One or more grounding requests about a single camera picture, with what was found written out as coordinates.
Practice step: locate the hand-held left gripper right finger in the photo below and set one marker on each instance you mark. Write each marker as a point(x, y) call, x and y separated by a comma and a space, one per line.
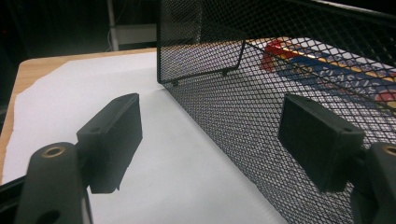
point(317, 140)

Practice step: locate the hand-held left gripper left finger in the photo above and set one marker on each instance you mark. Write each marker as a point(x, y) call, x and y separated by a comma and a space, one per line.
point(109, 140)

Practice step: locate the colourful printed packet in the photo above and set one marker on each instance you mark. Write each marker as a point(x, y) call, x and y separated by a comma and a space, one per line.
point(339, 73)

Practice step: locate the white paper sheet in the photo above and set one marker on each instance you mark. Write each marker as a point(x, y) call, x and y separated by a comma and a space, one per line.
point(174, 155)

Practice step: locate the metal stand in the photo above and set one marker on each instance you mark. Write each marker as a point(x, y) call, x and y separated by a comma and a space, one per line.
point(124, 31)

